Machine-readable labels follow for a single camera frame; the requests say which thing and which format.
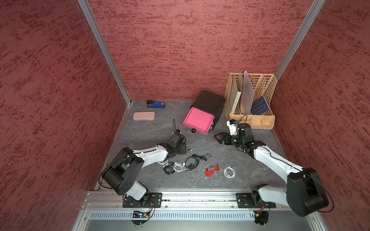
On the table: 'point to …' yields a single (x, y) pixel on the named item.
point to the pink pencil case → (143, 116)
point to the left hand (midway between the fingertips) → (182, 149)
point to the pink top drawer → (199, 121)
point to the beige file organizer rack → (262, 84)
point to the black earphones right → (191, 161)
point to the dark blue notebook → (259, 106)
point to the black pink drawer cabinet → (210, 103)
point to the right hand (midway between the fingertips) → (218, 138)
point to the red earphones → (209, 173)
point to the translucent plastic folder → (247, 96)
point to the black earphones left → (169, 169)
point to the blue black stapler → (152, 104)
